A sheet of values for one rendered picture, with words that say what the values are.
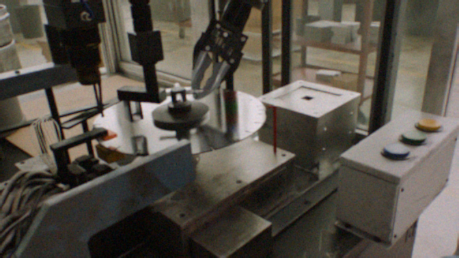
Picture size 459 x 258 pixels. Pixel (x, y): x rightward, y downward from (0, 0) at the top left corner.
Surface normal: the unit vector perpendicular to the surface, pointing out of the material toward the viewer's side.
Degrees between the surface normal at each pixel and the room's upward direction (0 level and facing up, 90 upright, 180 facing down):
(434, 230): 0
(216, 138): 0
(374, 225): 90
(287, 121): 90
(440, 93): 90
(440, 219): 0
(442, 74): 90
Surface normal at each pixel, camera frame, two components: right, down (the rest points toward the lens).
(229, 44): -0.01, 0.25
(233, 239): -0.05, -0.90
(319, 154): 0.70, 0.27
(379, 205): -0.71, 0.34
